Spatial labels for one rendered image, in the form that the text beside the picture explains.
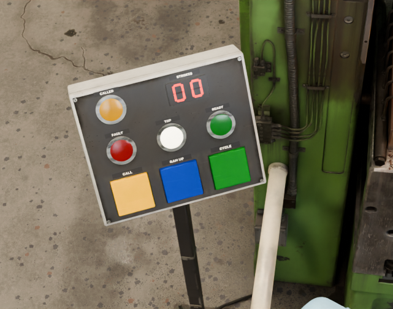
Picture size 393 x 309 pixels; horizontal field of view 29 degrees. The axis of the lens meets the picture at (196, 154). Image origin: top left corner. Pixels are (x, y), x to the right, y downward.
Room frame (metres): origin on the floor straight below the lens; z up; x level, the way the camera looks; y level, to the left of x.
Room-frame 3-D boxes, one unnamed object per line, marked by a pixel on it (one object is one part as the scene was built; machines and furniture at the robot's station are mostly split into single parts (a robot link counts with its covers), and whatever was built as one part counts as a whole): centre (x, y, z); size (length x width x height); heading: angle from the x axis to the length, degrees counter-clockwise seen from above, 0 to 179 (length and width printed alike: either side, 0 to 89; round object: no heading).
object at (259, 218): (1.17, -0.19, 0.36); 0.09 x 0.07 x 0.12; 75
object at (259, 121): (1.18, -0.18, 0.80); 0.06 x 0.03 x 0.14; 75
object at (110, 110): (0.97, 0.15, 1.16); 0.05 x 0.03 x 0.04; 75
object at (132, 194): (0.89, 0.13, 1.01); 0.07 x 0.05 x 0.07; 100
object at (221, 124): (0.97, -0.06, 1.09); 0.05 x 0.03 x 0.04; 75
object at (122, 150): (0.93, 0.14, 1.09); 0.05 x 0.03 x 0.04; 75
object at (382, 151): (1.14, -0.43, 0.93); 0.40 x 0.03 x 0.03; 165
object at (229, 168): (0.92, -0.06, 1.01); 0.07 x 0.05 x 0.07; 100
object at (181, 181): (0.91, 0.04, 1.01); 0.07 x 0.05 x 0.07; 100
